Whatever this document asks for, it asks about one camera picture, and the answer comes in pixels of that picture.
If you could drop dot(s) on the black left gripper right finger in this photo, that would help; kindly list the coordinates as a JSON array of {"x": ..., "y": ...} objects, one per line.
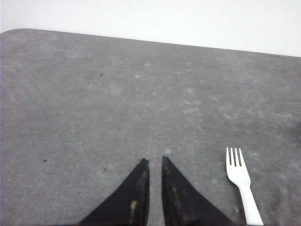
[{"x": 183, "y": 205}]

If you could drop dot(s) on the white plastic fork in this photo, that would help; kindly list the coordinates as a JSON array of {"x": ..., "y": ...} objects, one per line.
[{"x": 237, "y": 173}]

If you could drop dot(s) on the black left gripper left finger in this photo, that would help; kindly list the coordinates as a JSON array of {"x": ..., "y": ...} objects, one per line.
[{"x": 128, "y": 205}]

